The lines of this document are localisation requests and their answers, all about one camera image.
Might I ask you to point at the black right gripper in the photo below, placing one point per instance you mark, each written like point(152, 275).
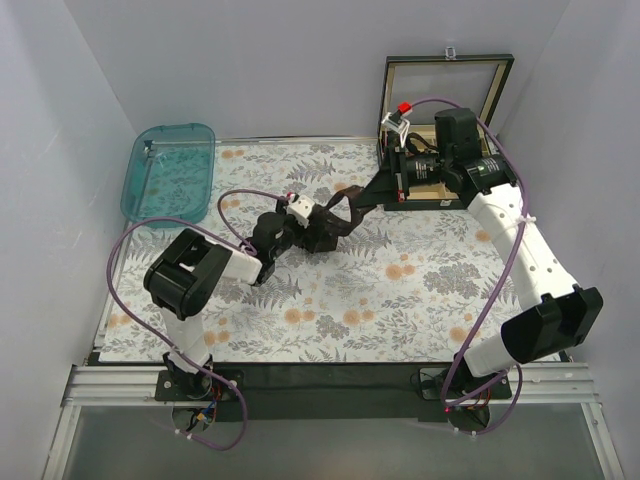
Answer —
point(398, 175)

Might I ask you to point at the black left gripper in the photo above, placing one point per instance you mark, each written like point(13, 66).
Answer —
point(310, 230)

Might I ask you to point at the brown blue floral tie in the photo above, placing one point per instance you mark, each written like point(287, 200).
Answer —
point(348, 215)

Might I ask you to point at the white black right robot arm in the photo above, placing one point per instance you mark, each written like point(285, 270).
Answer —
point(556, 312)

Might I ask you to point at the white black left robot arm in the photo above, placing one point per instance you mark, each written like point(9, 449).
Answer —
point(182, 280)

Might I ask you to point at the floral patterned table mat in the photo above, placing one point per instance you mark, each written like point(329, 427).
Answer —
point(403, 286)

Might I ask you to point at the dark green tie box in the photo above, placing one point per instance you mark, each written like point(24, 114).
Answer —
point(445, 90)

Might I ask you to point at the teal transparent plastic tray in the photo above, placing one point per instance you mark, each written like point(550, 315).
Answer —
point(170, 173)

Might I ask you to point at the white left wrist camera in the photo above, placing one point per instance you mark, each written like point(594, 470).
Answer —
point(300, 207)

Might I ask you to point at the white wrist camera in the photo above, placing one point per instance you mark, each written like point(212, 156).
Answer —
point(398, 122)
point(300, 207)

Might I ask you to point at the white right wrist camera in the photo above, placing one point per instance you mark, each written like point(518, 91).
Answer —
point(398, 122)

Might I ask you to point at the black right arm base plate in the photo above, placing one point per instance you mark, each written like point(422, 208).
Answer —
point(429, 381)

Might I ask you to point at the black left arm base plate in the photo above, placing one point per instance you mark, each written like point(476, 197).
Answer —
point(170, 389)

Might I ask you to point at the aluminium frame rail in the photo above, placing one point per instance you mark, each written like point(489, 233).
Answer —
point(326, 421)

